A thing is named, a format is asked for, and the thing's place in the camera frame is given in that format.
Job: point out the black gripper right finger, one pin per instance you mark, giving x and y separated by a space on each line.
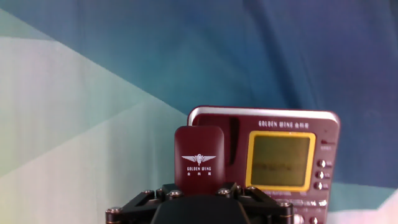
273 213

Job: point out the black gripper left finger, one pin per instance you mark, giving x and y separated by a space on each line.
124 214

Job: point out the maroon telephone handset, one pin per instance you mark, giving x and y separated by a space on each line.
199 143

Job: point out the maroon telephone base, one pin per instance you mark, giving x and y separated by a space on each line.
323 149

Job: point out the blue green white tablecloth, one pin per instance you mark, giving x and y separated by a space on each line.
77 109

